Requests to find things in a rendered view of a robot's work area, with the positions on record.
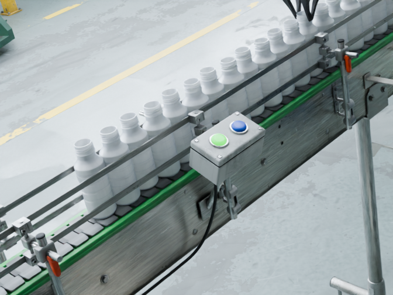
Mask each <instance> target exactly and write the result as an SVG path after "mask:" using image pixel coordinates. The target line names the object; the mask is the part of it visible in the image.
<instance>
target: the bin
mask: <svg viewBox="0 0 393 295"><path fill-rule="evenodd" d="M371 82H375V83H381V84H386V85H393V80H392V79H388V78H382V77H376V76H371V72H369V73H367V74H366V75H364V89H367V88H368V87H369V86H371ZM381 147H383V148H387V149H391V150H393V147H390V146H386V145H382V144H379V143H374V142H372V151H373V157H374V156H375V155H376V154H377V152H378V151H379V150H380V148H381Z"/></svg>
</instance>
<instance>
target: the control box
mask: <svg viewBox="0 0 393 295"><path fill-rule="evenodd" d="M234 121H243V122H245V124H246V126H247V127H246V130H245V131H243V132H237V131H234V130H233V129H232V123H233V122H234ZM265 131H266V130H265V129H264V128H262V127H261V126H260V125H258V124H256V123H255V122H253V121H252V120H250V119H249V118H247V117H245V116H244V115H242V114H241V113H239V112H235V113H234V114H232V115H231V116H229V117H227V118H226V119H224V120H223V121H221V122H220V123H218V124H217V125H215V126H213V127H212V128H210V129H209V130H207V131H206V132H204V133H203V134H201V135H199V136H198V137H197V138H195V139H194V140H192V141H191V150H190V158H189V166H190V167H192V168H193V169H194V170H196V171H197V172H198V173H200V174H201V175H203V176H204V177H206V178H207V179H208V180H210V181H211V182H213V183H214V188H213V190H212V192H211V194H210V195H208V196H207V197H205V198H204V199H203V200H201V201H200V202H199V203H198V204H199V209H200V212H201V217H202V221H205V220H206V219H207V218H209V217H210V220H209V224H208V227H207V229H206V232H205V234H204V236H203V238H202V240H201V242H200V243H199V245H198V246H197V248H196V249H195V250H194V251H193V253H191V254H190V255H189V257H187V258H186V259H185V260H184V261H183V262H181V263H180V264H179V265H178V266H177V267H175V268H174V269H173V270H172V271H171V272H169V273H168V274H167V275H165V276H164V277H163V278H162V279H160V280H159V281H158V282H157V283H155V284H154V285H153V286H151V287H150V288H149V289H148V290H146V291H145V292H144V293H143V294H141V295H147V294H148V293H149V292H151V291H152V290H153V289H154V288H156V287H157V286H158V285H159V284H160V283H162V282H163V281H165V279H167V278H168V277H169V276H171V275H172V274H173V273H174V272H176V271H177V270H178V269H179V268H180V267H181V266H183V265H184V264H185V263H187V262H188V261H189V260H190V259H191V258H192V257H193V256H194V255H195V254H196V253H197V252H198V251H199V249H200V248H201V246H202V245H203V243H204V241H205V240H206V237H207V235H208V233H209V230H210V228H211V225H212V221H213V217H214V214H215V212H217V211H218V205H217V195H218V192H219V190H220V188H221V186H222V184H223V182H224V181H225V180H226V179H227V178H228V177H230V176H231V175H233V174H234V173H236V172H237V171H238V170H240V169H241V168H242V167H244V166H245V165H246V164H248V163H249V162H251V161H252V160H253V159H255V158H256V157H257V156H259V155H260V154H261V152H262V148H263V142H264V135H265ZM217 133H219V134H223V135H225V136H226V139H227V141H226V144H224V145H221V146H218V145H215V144H213V143H212V142H211V139H212V137H213V135H215V134H217Z"/></svg>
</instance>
